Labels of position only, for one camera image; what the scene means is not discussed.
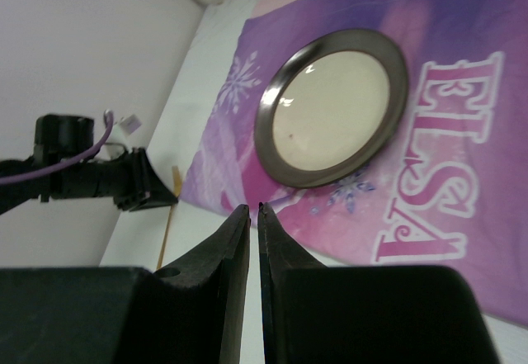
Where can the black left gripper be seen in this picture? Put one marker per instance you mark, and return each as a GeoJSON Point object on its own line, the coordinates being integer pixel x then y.
{"type": "Point", "coordinates": [132, 183]}

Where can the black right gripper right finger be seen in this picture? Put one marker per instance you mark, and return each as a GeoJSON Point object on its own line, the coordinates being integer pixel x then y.
{"type": "Point", "coordinates": [279, 253]}

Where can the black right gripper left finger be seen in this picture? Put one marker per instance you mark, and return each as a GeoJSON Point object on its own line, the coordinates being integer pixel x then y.
{"type": "Point", "coordinates": [205, 319]}

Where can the gold fork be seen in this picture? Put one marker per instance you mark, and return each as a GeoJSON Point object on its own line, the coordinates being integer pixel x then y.
{"type": "Point", "coordinates": [177, 187]}

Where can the steel plate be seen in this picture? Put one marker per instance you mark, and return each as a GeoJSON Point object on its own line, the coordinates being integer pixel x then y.
{"type": "Point", "coordinates": [331, 107]}

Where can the purple Elsa placemat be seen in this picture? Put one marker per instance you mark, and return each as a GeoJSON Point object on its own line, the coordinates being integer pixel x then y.
{"type": "Point", "coordinates": [451, 187]}

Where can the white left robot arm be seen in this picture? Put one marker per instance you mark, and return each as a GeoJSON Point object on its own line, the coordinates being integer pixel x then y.
{"type": "Point", "coordinates": [64, 165]}

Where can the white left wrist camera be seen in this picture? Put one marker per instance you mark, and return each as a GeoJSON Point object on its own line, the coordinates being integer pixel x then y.
{"type": "Point", "coordinates": [118, 142]}

